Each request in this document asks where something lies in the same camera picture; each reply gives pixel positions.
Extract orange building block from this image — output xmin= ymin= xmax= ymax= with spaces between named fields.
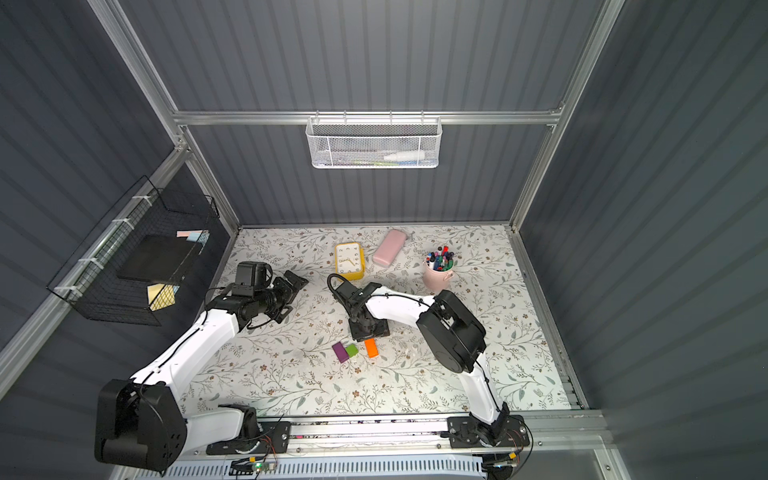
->
xmin=364 ymin=338 xmax=379 ymax=358

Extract purple building block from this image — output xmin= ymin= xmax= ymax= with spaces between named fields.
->
xmin=332 ymin=342 xmax=349 ymax=363

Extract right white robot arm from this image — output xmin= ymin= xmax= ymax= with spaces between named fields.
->
xmin=327 ymin=274 xmax=509 ymax=428

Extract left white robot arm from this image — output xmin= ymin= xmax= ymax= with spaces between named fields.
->
xmin=94 ymin=262 xmax=308 ymax=473

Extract floral table mat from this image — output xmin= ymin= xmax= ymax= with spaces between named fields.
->
xmin=180 ymin=225 xmax=571 ymax=417

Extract pink pencil case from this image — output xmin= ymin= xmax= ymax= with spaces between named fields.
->
xmin=372 ymin=229 xmax=407 ymax=268

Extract pink pen cup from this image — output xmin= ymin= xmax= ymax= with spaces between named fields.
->
xmin=422 ymin=255 xmax=454 ymax=293

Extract pastel sticky notes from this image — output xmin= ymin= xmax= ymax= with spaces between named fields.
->
xmin=176 ymin=230 xmax=209 ymax=244

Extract yellow sticky notes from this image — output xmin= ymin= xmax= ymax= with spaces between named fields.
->
xmin=147 ymin=284 xmax=179 ymax=311

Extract black notebook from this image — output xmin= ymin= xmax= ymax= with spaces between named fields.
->
xmin=117 ymin=235 xmax=202 ymax=285

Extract small green circuit board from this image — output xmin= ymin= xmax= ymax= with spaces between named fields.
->
xmin=228 ymin=457 xmax=277 ymax=479

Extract white marker in basket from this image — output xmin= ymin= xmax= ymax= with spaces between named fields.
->
xmin=384 ymin=150 xmax=426 ymax=164

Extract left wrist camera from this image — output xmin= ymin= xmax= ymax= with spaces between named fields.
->
xmin=231 ymin=261 xmax=273 ymax=297

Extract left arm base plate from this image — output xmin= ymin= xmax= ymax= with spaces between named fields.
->
xmin=206 ymin=420 xmax=292 ymax=456

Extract black wire wall basket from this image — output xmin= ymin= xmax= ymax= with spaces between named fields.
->
xmin=47 ymin=183 xmax=219 ymax=327

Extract white wire mesh basket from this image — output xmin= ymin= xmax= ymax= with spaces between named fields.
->
xmin=305 ymin=117 xmax=443 ymax=169

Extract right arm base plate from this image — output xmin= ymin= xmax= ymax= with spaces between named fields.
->
xmin=440 ymin=415 xmax=531 ymax=450

